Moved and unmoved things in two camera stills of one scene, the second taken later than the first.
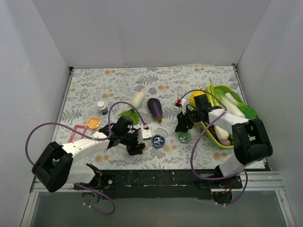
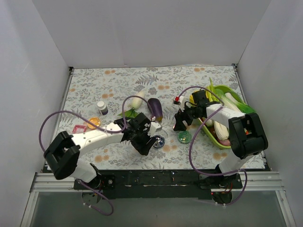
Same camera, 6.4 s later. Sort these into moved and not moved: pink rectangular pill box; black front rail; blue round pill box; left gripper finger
Moved: left gripper finger
Not moved: black front rail; blue round pill box; pink rectangular pill box
